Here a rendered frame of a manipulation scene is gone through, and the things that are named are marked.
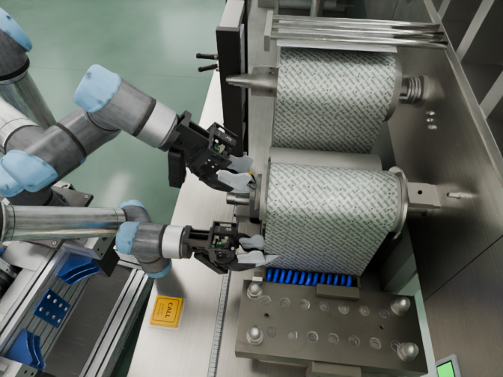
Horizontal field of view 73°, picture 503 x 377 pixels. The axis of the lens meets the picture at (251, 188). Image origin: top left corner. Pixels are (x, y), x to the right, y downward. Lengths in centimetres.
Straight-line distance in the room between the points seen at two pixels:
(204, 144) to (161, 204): 167
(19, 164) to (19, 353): 81
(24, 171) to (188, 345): 56
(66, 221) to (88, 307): 102
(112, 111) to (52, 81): 297
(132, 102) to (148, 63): 286
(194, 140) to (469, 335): 53
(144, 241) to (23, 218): 24
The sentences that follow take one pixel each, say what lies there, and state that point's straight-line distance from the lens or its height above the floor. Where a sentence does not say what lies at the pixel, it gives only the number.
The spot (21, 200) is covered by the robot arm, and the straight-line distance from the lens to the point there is 124.
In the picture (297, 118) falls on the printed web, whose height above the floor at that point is 130.
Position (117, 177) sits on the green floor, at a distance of 250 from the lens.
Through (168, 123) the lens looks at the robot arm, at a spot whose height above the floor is 142.
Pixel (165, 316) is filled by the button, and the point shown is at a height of 92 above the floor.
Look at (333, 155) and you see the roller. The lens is 81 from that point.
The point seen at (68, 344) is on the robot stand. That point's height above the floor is 21.
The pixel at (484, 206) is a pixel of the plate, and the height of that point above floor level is 140.
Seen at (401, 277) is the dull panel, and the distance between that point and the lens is 95.
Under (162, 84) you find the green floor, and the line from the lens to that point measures 317.
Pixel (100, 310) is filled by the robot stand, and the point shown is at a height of 21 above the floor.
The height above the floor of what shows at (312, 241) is 117.
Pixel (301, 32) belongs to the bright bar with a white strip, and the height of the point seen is 144.
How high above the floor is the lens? 181
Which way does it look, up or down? 53 degrees down
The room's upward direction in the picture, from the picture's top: straight up
